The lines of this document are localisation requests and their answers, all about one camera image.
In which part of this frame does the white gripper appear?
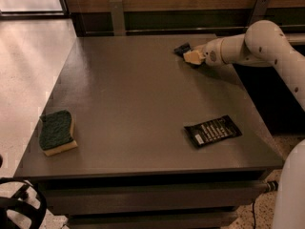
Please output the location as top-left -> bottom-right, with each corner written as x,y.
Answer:
183,38 -> 225,66

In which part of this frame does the dark rxbar blueberry wrapper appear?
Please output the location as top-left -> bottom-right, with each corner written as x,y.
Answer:
173,43 -> 192,57

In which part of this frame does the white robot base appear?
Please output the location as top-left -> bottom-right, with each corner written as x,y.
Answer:
272,140 -> 305,229

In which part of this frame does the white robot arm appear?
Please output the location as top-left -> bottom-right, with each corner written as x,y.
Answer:
182,20 -> 305,110

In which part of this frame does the green and yellow sponge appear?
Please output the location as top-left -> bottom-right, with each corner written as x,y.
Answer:
39,110 -> 77,156

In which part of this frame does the black snack bar wrapper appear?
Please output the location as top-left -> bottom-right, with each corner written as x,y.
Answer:
184,115 -> 242,148

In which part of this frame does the black office chair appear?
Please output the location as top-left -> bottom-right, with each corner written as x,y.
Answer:
0,177 -> 47,229

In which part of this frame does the right metal wall bracket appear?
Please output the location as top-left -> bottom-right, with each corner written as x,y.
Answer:
247,0 -> 271,26

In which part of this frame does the metal wall bracket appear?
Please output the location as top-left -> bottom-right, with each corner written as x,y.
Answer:
110,0 -> 126,36
247,0 -> 271,26

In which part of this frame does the left metal wall bracket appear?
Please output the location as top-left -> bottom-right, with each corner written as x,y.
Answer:
110,0 -> 126,36

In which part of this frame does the black cable with plug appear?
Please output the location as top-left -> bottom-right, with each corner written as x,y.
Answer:
252,180 -> 279,229

